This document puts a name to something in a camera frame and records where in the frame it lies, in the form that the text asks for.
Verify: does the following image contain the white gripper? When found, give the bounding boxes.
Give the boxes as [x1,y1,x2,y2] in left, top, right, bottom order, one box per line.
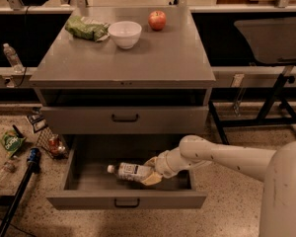
[142,148,189,186]

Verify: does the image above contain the clear plastic bottle blue label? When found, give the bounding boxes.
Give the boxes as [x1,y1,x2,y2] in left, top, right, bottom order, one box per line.
[107,162,153,183]

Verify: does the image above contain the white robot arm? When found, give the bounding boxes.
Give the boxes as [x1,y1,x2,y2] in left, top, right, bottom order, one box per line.
[143,135,296,237]

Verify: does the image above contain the closed grey upper drawer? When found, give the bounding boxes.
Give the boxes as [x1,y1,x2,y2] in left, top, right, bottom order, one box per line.
[41,107,208,134]

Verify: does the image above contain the open grey lower drawer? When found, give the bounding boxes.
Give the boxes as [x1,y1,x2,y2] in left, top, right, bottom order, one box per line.
[47,134,206,210]

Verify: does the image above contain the grey drawer cabinet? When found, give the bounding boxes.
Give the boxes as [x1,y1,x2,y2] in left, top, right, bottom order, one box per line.
[29,6,217,150]

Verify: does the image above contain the plastic bottle on floor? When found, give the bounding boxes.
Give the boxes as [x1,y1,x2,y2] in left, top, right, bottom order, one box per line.
[0,159,17,189]

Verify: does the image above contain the clear water bottle on ledge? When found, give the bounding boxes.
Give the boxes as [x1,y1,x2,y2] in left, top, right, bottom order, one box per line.
[3,43,25,74]

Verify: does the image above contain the black pole blue clamp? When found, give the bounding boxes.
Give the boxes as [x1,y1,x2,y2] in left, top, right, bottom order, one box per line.
[0,147,41,237]

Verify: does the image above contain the black snack packet on floor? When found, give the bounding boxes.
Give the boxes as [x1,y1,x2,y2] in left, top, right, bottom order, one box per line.
[27,115,48,133]

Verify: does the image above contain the white bowl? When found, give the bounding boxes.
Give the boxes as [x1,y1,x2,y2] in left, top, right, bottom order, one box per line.
[108,21,142,49]

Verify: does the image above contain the green snack bag on floor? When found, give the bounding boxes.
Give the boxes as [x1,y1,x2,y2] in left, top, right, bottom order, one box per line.
[0,129,26,158]

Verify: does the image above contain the red apple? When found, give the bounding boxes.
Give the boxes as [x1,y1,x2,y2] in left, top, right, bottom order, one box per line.
[148,11,167,31]

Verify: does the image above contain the green chip bag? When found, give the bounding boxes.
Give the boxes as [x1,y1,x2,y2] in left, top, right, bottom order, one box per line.
[65,16,110,41]

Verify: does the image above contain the dark grey chair seat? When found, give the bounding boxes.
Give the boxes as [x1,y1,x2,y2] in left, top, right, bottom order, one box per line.
[234,17,296,65]

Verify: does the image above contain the black metal table frame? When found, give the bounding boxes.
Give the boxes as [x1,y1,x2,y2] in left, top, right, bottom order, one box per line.
[208,65,296,144]

